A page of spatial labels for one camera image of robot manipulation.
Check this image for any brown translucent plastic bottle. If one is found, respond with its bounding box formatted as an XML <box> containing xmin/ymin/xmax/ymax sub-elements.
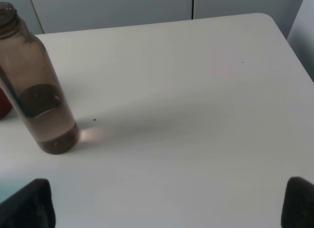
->
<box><xmin>0</xmin><ymin>2</ymin><xmax>79</xmax><ymax>154</ymax></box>

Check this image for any red plastic cup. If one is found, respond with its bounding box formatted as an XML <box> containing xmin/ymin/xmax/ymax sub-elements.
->
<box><xmin>0</xmin><ymin>89</ymin><xmax>12</xmax><ymax>119</ymax></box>

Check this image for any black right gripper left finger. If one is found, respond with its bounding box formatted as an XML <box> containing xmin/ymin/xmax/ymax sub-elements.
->
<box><xmin>0</xmin><ymin>178</ymin><xmax>56</xmax><ymax>228</ymax></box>

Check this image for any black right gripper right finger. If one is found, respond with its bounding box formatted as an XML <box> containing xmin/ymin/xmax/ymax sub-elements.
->
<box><xmin>281</xmin><ymin>177</ymin><xmax>314</xmax><ymax>228</ymax></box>

